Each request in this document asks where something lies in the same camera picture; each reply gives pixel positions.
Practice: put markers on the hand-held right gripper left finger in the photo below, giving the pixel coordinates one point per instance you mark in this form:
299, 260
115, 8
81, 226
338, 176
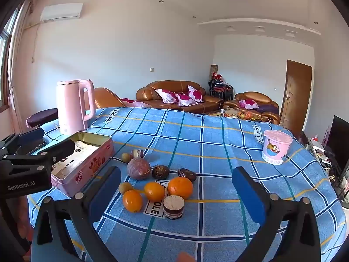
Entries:
105, 196

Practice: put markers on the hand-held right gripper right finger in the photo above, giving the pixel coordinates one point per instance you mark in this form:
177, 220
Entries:
246, 193

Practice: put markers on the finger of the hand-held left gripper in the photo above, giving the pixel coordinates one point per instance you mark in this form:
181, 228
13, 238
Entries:
61, 148
31, 137

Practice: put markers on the green kiwi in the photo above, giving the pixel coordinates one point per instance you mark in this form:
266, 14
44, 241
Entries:
126, 187

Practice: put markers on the small oval kumquat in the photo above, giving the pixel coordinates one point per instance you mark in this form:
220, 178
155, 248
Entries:
154, 191
132, 201

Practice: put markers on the pink tin box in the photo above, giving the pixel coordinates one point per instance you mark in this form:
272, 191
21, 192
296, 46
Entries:
90, 166

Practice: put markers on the purple passion fruit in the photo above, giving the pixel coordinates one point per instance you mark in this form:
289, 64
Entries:
138, 168

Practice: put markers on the small yellowish longan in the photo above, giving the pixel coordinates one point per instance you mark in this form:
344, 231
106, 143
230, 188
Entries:
126, 157

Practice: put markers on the large round orange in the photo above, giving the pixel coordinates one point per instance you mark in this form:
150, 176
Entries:
180, 187

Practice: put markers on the printed paper leaflet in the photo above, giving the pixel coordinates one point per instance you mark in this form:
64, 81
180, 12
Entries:
81, 148

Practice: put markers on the stool with purple cushion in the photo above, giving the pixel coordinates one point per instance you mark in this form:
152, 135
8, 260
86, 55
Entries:
41, 117

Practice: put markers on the pink electric kettle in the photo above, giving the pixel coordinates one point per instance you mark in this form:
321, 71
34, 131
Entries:
71, 106

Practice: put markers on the pink cartoon cup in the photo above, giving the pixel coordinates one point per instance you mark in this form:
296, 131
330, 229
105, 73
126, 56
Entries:
275, 148

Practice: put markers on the blue plaid tablecloth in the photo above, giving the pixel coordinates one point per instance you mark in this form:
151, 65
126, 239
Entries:
212, 147

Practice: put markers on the brown leather armchair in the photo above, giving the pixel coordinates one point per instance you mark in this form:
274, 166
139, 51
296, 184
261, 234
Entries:
105, 97
259, 97

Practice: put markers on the white sheer curtain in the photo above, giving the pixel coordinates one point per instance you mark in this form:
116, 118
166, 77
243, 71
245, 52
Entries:
19, 60

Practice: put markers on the coffee table with snacks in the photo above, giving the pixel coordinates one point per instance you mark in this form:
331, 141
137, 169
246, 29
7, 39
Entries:
237, 114

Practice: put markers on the pink floral blanket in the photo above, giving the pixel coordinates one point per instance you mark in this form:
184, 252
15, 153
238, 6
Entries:
135, 103

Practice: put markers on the purple blanket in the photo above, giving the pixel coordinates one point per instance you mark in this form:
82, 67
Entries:
268, 108

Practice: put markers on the white pillow red flowers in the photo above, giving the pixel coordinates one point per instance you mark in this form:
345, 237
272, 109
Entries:
185, 99
248, 103
167, 96
195, 93

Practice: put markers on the window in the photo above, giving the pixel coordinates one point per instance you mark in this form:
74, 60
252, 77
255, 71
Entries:
4, 46

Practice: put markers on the stacked black chairs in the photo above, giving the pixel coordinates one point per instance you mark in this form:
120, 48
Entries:
220, 90

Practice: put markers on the black television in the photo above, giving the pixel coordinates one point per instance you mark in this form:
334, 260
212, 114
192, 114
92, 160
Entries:
339, 139

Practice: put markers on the brown wooden door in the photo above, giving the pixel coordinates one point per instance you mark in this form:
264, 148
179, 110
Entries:
295, 95

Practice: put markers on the red plush toy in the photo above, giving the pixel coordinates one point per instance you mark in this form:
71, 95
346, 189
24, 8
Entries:
218, 76

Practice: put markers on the long brown leather sofa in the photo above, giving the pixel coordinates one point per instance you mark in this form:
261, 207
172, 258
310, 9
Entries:
169, 86

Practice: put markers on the tall brown vase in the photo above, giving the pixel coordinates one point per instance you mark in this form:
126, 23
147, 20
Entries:
214, 71

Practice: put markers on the white air conditioner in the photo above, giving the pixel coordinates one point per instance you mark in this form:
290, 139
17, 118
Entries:
61, 11

